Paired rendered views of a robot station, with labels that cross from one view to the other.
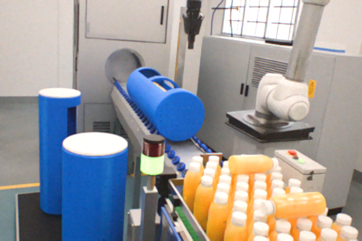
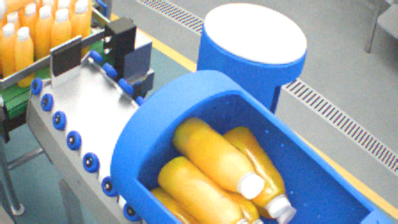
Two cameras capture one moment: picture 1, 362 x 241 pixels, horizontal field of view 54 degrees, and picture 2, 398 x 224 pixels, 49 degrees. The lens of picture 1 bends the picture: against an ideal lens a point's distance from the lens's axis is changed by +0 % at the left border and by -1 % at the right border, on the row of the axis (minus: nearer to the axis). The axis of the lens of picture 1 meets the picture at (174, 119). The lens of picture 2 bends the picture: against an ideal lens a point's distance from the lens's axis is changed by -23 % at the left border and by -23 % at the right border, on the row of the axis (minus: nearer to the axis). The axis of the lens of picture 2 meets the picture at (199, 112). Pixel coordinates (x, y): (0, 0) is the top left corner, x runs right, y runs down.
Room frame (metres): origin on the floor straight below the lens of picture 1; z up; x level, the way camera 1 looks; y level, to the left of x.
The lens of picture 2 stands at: (2.44, -0.31, 1.77)
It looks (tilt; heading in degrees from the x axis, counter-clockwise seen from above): 42 degrees down; 152
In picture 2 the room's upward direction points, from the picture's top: 9 degrees clockwise
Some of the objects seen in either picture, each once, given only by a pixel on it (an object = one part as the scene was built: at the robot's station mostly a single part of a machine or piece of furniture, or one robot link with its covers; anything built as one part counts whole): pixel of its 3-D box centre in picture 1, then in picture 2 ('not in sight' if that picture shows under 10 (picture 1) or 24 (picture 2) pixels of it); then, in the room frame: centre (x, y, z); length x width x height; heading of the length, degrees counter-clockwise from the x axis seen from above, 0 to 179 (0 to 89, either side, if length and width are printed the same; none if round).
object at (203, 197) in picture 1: (203, 204); not in sight; (1.10, -0.13, 0.98); 0.07 x 0.07 x 0.17
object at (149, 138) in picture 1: (152, 163); not in sight; (0.95, 0.05, 1.18); 0.06 x 0.06 x 0.16
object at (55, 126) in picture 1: (60, 151); not in sight; (2.43, 0.81, 0.59); 0.28 x 0.28 x 0.88
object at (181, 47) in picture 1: (175, 110); not in sight; (2.95, -0.01, 0.85); 0.06 x 0.06 x 1.70; 19
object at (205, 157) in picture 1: (208, 166); (66, 63); (1.43, -0.17, 0.99); 0.10 x 0.02 x 0.12; 109
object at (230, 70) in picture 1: (261, 110); not in sight; (3.83, -0.95, 0.72); 2.15 x 0.54 x 1.45; 25
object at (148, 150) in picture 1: (153, 147); not in sight; (0.95, 0.05, 1.23); 0.06 x 0.06 x 0.04
